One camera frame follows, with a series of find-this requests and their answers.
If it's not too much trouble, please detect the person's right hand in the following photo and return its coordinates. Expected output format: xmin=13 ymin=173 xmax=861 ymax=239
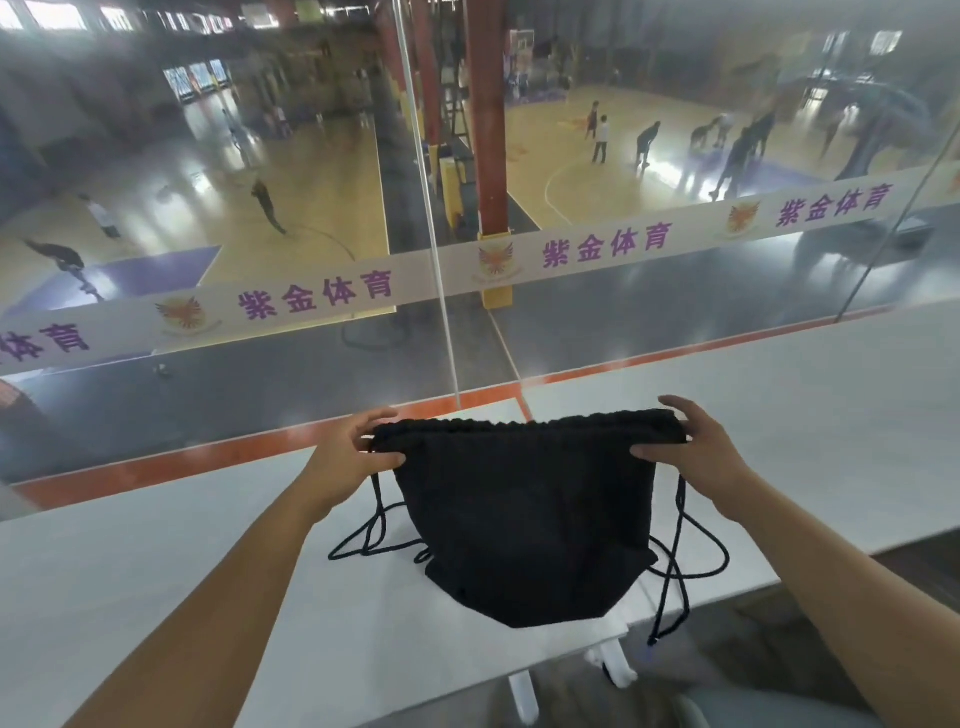
xmin=631 ymin=395 xmax=759 ymax=520

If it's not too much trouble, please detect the person's left hand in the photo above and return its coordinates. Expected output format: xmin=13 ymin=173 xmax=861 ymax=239
xmin=298 ymin=407 xmax=407 ymax=520

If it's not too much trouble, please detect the black drawstring bag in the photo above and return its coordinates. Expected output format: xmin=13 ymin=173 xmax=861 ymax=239
xmin=327 ymin=408 xmax=731 ymax=648

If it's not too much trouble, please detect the person's right forearm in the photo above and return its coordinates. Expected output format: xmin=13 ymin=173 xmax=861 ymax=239
xmin=711 ymin=480 xmax=960 ymax=728

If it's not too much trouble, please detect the person's left forearm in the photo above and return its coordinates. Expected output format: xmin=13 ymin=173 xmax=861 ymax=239
xmin=66 ymin=480 xmax=335 ymax=728

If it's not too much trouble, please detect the white table leg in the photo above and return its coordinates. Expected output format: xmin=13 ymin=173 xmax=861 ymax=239
xmin=585 ymin=639 xmax=639 ymax=690
xmin=507 ymin=671 xmax=541 ymax=727

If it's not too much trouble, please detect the white banner strip purple print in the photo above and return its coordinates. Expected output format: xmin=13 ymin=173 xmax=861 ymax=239
xmin=0 ymin=161 xmax=960 ymax=378

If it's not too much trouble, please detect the clear glass panel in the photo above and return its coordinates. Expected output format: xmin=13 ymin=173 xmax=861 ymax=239
xmin=836 ymin=120 xmax=960 ymax=324
xmin=393 ymin=0 xmax=960 ymax=391
xmin=0 ymin=0 xmax=462 ymax=485

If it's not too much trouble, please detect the red pillar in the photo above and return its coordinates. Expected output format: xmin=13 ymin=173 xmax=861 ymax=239
xmin=463 ymin=0 xmax=513 ymax=240
xmin=411 ymin=0 xmax=444 ymax=147

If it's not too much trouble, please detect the grey basketball hoop stand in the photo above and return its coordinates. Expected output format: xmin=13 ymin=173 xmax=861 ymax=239
xmin=780 ymin=71 xmax=939 ymax=181

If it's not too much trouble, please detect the yellow padded post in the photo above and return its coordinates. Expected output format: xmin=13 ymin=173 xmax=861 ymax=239
xmin=438 ymin=156 xmax=470 ymax=230

